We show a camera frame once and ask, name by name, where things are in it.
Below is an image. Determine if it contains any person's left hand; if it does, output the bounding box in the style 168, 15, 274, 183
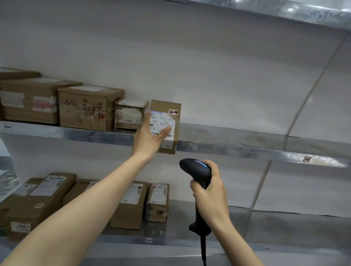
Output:
129, 108, 176, 168

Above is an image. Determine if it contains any person's right hand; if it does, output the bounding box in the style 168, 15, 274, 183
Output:
182, 157, 243, 237

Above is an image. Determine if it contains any small labelled cardboard box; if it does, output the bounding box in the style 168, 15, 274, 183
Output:
142, 98, 185, 156

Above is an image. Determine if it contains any black handheld barcode scanner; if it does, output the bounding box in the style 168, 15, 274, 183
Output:
168, 156, 224, 237

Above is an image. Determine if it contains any person's left forearm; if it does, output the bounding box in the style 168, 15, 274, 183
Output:
0, 134, 155, 266

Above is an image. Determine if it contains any metal shelving unit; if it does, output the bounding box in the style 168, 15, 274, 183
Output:
0, 0, 351, 266

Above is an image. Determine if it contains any small taped cardboard box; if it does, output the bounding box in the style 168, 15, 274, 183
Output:
111, 95, 151, 134

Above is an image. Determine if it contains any small cardboard box red stamp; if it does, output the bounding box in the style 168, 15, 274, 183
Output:
143, 181, 173, 225

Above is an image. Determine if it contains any tall cardboard box white label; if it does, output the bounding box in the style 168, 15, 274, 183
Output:
108, 177, 149, 233

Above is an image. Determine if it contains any cardboard box with red scribbles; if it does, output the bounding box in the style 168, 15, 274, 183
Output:
52, 78, 126, 137

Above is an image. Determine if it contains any brown cardboard box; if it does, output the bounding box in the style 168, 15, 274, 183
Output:
61, 175, 100, 212

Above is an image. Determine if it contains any cardboard box with white tape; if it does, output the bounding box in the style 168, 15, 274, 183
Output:
0, 69, 83, 132

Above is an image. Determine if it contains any long cardboard box handwritten label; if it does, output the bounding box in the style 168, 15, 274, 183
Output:
1, 163, 78, 251

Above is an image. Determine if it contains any flat cardboard box white label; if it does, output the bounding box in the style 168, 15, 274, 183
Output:
0, 171, 45, 234

